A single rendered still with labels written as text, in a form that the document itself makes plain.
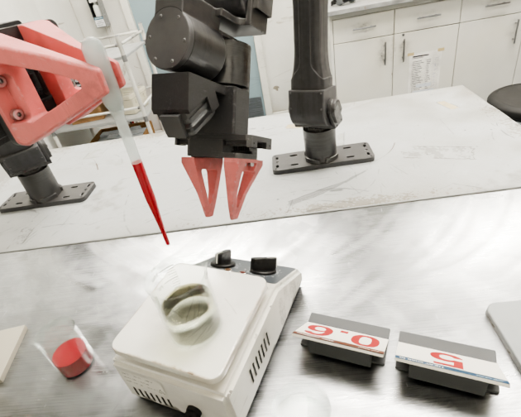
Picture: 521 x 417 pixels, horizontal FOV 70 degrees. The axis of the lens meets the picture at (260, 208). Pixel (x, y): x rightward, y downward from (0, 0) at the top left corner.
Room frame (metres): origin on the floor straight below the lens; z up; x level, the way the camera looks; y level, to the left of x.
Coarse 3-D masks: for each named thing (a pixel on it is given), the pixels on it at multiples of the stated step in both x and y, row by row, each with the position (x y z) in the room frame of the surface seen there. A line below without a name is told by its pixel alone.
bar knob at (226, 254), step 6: (222, 252) 0.36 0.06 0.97; (228, 252) 0.37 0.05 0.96; (216, 258) 0.35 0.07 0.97; (222, 258) 0.36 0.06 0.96; (228, 258) 0.37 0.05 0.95; (210, 264) 0.36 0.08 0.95; (216, 264) 0.35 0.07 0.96; (222, 264) 0.35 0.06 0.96; (228, 264) 0.35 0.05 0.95; (234, 264) 0.36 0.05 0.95
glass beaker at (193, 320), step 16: (160, 256) 0.26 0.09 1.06; (176, 256) 0.26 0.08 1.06; (192, 256) 0.26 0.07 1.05; (144, 272) 0.24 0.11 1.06; (160, 272) 0.25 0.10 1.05; (176, 272) 0.26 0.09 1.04; (192, 272) 0.26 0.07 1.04; (144, 288) 0.23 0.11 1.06; (160, 288) 0.25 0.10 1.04; (208, 288) 0.23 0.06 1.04; (160, 304) 0.21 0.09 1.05; (176, 304) 0.21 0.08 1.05; (192, 304) 0.21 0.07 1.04; (208, 304) 0.22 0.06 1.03; (176, 320) 0.21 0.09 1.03; (192, 320) 0.21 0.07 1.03; (208, 320) 0.22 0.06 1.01; (176, 336) 0.21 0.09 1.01; (192, 336) 0.21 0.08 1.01; (208, 336) 0.22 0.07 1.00
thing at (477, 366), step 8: (400, 344) 0.23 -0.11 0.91; (400, 352) 0.21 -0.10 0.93; (408, 352) 0.21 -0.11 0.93; (416, 352) 0.21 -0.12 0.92; (424, 352) 0.21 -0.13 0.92; (432, 352) 0.21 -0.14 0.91; (440, 352) 0.21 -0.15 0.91; (424, 360) 0.19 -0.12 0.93; (432, 360) 0.19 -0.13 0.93; (440, 360) 0.19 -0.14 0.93; (448, 360) 0.19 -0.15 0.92; (456, 360) 0.19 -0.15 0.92; (464, 360) 0.19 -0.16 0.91; (472, 360) 0.20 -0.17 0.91; (456, 368) 0.18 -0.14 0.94; (464, 368) 0.18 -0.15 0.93; (472, 368) 0.18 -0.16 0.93; (480, 368) 0.18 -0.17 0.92; (488, 368) 0.18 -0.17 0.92; (496, 368) 0.18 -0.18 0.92; (496, 376) 0.16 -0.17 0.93
